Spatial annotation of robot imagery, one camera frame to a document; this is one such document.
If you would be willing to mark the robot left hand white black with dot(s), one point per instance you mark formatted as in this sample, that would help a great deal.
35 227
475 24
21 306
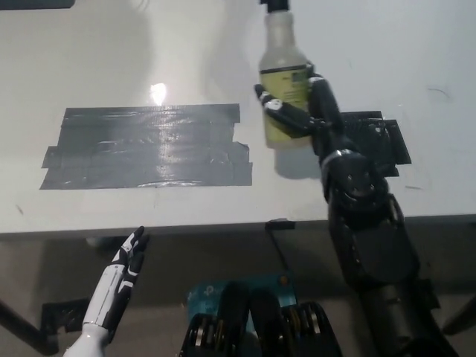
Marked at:
124 275

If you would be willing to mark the robot right hand black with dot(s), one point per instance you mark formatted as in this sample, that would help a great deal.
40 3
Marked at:
327 111

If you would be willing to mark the translucent spray bottle yellow liquid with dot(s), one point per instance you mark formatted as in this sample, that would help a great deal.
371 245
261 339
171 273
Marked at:
284 74

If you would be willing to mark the robot torso black teal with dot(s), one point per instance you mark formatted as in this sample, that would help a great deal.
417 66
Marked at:
256 320

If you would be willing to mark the small black tape square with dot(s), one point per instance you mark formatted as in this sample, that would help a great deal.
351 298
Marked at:
394 145

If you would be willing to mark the dark metal table leg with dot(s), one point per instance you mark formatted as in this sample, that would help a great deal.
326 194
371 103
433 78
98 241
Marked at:
461 316
26 327

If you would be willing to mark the black clip on table edge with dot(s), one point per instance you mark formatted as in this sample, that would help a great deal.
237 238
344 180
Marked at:
280 224

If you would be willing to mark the large black tape patch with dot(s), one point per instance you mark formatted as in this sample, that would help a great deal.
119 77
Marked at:
148 148

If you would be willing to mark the black flat box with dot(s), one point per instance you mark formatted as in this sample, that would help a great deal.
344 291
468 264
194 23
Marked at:
37 3

